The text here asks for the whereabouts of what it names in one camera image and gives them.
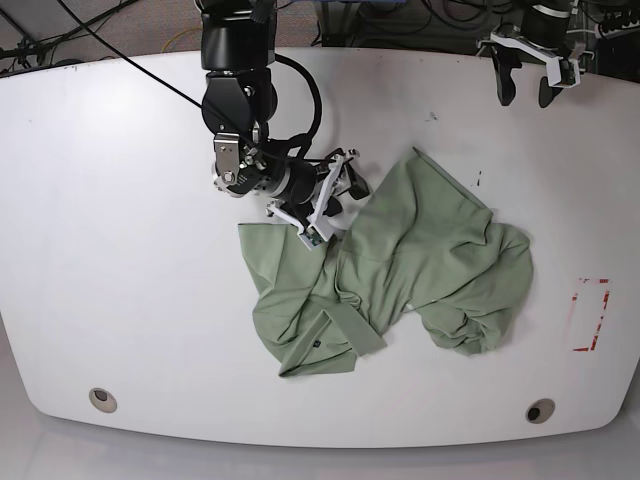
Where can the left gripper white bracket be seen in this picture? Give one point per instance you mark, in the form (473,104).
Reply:
(503,44)

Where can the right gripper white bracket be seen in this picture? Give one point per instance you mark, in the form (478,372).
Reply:
(307,195)

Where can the green T-shirt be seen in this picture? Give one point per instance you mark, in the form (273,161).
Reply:
(422,242)

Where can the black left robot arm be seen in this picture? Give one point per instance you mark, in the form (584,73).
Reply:
(541,35)

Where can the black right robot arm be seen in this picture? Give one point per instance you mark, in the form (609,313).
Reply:
(237,50)

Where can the white power strip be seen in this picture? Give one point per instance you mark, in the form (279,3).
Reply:
(618,21)

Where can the red tape rectangle marking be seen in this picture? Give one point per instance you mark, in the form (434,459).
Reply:
(587,312)

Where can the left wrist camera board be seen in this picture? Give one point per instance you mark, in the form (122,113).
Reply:
(570,73)

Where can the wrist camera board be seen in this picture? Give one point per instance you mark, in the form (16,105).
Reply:
(570,73)
(311,239)

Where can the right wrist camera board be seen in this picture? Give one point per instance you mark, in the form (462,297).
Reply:
(311,239)

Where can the right table cable grommet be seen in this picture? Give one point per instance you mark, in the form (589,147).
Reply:
(540,411)

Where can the table cable grommet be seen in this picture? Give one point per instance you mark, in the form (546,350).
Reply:
(540,411)
(103,400)

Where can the left table cable grommet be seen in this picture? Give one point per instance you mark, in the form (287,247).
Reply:
(103,400)

